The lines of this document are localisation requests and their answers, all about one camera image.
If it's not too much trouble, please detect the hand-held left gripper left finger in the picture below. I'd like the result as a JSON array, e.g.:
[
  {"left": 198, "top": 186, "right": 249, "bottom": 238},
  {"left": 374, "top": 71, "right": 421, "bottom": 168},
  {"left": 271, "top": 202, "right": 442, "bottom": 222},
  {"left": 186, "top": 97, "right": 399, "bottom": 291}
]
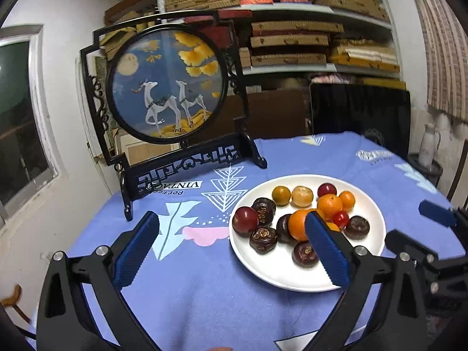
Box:
[{"left": 37, "top": 210, "right": 161, "bottom": 351}]

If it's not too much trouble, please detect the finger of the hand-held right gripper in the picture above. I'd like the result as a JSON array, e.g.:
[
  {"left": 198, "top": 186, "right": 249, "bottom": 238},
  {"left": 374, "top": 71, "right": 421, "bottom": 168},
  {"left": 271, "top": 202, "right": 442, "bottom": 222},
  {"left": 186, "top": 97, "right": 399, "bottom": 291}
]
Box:
[
  {"left": 419, "top": 200, "right": 468, "bottom": 235},
  {"left": 385, "top": 229, "right": 439, "bottom": 267}
]

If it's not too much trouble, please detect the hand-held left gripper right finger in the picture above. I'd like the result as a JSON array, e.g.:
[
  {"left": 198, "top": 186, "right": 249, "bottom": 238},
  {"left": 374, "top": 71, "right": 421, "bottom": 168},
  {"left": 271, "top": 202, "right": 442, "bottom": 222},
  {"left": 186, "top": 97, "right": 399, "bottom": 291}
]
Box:
[{"left": 303, "top": 210, "right": 428, "bottom": 351}]

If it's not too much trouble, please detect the white round plate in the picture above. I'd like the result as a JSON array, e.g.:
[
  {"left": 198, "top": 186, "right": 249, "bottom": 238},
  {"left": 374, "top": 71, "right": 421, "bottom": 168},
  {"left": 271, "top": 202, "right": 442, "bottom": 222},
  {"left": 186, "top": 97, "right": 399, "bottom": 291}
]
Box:
[{"left": 228, "top": 174, "right": 387, "bottom": 293}]

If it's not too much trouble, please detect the pale yellow round fruit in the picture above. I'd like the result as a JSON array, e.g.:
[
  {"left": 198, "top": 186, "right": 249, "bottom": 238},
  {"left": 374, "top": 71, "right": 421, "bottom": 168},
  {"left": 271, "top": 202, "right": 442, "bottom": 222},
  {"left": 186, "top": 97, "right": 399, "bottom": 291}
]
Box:
[{"left": 291, "top": 186, "right": 314, "bottom": 208}]

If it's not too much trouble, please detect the dark yellow round fruit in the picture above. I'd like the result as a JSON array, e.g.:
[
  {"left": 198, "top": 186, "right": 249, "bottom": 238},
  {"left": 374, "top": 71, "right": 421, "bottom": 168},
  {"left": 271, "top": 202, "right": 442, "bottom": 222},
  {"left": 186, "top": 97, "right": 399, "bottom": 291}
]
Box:
[{"left": 272, "top": 186, "right": 292, "bottom": 206}]

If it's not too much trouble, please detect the dark round side table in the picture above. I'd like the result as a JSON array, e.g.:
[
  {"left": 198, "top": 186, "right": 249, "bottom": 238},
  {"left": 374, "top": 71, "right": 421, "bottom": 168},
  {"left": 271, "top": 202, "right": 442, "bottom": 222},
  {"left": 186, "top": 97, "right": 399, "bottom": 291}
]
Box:
[{"left": 407, "top": 152, "right": 444, "bottom": 188}]

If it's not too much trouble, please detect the dark wooden chair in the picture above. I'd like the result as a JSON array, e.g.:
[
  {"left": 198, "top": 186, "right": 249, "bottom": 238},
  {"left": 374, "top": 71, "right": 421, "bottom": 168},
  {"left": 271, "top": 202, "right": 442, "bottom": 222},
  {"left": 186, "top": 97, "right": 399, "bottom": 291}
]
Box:
[{"left": 447, "top": 145, "right": 468, "bottom": 207}]

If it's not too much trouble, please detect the white thermos jug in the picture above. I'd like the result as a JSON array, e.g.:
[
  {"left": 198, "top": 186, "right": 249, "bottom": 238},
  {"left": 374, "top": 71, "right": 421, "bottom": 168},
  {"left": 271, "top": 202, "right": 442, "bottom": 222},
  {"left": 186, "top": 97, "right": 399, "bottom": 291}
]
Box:
[{"left": 418, "top": 122, "right": 442, "bottom": 168}]

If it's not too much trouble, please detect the blue printed tablecloth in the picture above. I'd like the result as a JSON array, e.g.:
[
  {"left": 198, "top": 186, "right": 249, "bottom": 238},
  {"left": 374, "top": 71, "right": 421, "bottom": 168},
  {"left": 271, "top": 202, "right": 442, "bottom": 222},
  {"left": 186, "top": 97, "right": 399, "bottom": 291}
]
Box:
[{"left": 35, "top": 132, "right": 468, "bottom": 351}]

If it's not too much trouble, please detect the black chair back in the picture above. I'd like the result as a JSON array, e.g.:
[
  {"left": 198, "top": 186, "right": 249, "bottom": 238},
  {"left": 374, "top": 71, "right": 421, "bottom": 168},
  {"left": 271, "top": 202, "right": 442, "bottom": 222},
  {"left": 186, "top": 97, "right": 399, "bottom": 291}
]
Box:
[{"left": 309, "top": 82, "right": 412, "bottom": 159}]

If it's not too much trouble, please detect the brown wooden piece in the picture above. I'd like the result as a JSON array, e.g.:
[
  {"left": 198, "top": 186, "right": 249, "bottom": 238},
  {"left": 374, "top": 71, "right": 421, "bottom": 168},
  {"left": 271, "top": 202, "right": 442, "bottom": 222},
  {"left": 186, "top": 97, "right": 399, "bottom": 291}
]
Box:
[{"left": 0, "top": 284, "right": 32, "bottom": 324}]

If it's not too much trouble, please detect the brown cardboard box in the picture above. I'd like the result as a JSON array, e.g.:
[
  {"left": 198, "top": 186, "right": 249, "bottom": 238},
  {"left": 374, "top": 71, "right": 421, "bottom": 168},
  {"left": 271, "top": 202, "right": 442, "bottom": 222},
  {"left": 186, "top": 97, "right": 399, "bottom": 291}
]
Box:
[{"left": 183, "top": 88, "right": 308, "bottom": 141}]

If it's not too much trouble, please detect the black framed deer table screen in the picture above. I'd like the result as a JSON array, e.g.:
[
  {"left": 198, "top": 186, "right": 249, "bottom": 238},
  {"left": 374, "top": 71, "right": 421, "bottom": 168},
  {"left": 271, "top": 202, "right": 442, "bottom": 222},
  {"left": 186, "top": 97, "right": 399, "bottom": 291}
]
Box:
[{"left": 80, "top": 9, "right": 269, "bottom": 222}]

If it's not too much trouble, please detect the striped beige curtain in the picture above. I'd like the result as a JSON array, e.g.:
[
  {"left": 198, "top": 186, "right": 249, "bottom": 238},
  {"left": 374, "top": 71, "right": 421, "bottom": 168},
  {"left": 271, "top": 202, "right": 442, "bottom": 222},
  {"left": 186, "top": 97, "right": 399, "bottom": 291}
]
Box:
[{"left": 404, "top": 0, "right": 468, "bottom": 123}]

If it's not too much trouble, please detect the pink cloth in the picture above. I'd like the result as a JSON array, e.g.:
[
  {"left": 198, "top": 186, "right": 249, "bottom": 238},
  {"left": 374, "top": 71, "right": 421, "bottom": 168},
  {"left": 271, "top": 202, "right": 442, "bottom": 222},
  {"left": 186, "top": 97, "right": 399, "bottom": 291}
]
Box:
[{"left": 312, "top": 74, "right": 353, "bottom": 85}]

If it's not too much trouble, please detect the shelf of stacked boxes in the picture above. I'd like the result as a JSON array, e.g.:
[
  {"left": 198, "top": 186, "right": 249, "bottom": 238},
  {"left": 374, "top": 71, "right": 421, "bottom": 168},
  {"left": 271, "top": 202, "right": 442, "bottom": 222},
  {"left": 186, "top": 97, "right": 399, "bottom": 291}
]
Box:
[{"left": 100, "top": 0, "right": 401, "bottom": 74}]

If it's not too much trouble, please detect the light wooden frame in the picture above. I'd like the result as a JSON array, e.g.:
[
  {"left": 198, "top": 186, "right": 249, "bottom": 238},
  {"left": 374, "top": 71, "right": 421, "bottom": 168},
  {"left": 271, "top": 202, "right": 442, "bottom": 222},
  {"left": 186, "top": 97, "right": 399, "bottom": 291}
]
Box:
[{"left": 110, "top": 128, "right": 180, "bottom": 166}]

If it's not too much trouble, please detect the window with white frame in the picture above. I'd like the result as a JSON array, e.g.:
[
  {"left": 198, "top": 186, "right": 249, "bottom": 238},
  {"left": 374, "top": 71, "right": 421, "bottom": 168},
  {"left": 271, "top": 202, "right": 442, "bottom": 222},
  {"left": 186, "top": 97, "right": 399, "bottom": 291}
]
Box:
[{"left": 0, "top": 25, "right": 69, "bottom": 223}]

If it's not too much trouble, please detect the white wall shelf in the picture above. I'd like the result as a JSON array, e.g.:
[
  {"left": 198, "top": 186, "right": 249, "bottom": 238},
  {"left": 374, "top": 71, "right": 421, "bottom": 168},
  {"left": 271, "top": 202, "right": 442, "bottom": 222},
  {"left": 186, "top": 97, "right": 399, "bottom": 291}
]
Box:
[{"left": 156, "top": 0, "right": 406, "bottom": 81}]

